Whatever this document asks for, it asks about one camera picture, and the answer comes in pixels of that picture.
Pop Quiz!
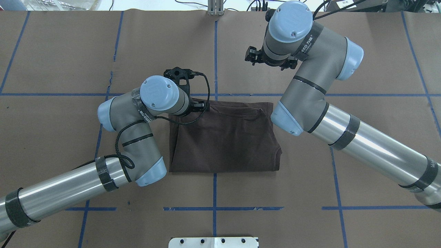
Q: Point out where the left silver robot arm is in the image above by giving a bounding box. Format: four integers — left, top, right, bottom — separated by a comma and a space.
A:
1, 76, 212, 248

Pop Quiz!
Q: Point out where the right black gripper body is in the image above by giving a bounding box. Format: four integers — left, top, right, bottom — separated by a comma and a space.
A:
260, 48, 293, 69

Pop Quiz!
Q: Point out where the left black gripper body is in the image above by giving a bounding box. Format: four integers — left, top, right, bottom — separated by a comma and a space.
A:
184, 96, 195, 116

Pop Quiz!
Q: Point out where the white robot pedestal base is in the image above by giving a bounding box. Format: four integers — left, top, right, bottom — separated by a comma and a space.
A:
168, 236, 259, 248

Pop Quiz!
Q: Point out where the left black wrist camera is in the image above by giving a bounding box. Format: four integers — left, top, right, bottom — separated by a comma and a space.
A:
163, 66, 196, 95

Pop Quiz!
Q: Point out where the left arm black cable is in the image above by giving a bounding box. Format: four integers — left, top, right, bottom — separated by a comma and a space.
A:
69, 72, 211, 171

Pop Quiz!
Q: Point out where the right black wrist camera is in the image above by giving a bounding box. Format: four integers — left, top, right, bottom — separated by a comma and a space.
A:
265, 9, 276, 22

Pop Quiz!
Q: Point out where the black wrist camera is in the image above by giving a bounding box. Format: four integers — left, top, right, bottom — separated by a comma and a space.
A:
163, 66, 196, 95
265, 9, 276, 22

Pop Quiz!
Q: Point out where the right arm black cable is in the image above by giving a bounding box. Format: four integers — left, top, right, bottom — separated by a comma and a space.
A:
312, 0, 366, 19

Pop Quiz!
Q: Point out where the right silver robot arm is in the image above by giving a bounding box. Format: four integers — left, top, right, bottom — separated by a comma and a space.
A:
247, 0, 440, 211

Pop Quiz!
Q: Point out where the aluminium frame post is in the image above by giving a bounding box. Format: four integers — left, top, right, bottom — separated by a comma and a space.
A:
207, 0, 225, 16

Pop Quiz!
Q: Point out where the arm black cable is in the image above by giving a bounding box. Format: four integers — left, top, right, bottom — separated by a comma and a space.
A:
69, 72, 211, 171
312, 0, 366, 19

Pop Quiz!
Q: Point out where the dark brown t-shirt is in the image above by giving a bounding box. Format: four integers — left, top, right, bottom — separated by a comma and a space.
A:
169, 101, 283, 173

